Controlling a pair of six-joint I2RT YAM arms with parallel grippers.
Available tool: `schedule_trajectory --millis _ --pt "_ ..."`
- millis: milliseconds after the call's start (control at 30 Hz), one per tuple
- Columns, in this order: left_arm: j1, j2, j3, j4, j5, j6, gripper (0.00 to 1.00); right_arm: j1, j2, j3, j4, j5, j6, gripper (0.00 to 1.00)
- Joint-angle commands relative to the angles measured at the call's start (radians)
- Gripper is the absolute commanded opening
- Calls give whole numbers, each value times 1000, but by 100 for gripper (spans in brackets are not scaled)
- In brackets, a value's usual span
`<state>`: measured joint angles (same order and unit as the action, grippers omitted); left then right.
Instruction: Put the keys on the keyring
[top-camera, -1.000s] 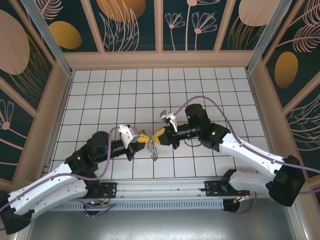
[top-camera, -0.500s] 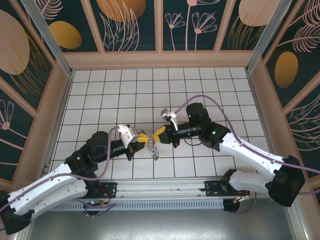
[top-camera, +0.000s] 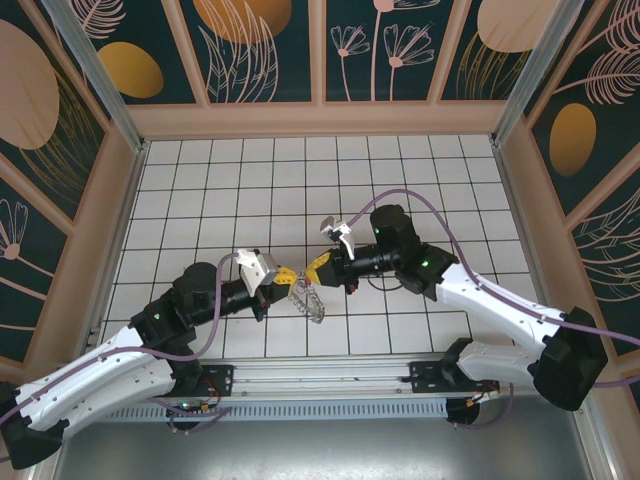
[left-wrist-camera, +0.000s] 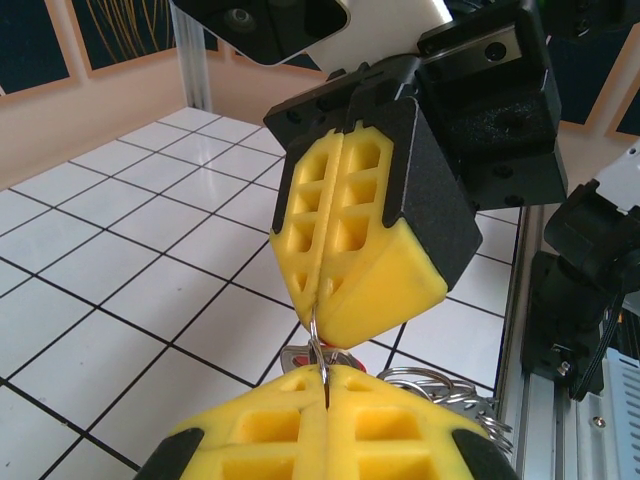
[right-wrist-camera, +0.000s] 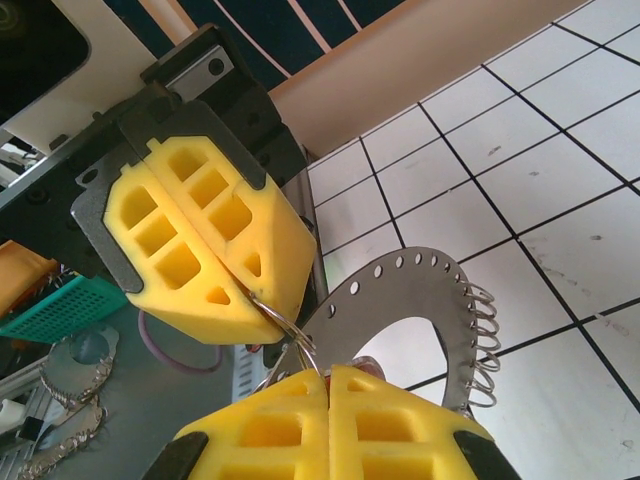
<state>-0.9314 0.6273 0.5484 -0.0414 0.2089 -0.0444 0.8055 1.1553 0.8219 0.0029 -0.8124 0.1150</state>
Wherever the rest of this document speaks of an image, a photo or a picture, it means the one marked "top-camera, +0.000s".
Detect grey metal base sheet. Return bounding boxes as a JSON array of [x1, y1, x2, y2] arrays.
[[37, 394, 604, 480]]

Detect aluminium table edge rail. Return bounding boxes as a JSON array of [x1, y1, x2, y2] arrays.
[[84, 142, 149, 354], [492, 139, 609, 480]]

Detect aluminium mounting rail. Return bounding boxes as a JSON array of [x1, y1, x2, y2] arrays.
[[199, 360, 451, 397]]

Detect perforated metal cable tray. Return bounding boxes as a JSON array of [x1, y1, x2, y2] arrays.
[[107, 397, 450, 422]]

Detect aluminium frame post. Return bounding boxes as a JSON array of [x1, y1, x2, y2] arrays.
[[491, 0, 590, 147], [42, 0, 150, 152]]

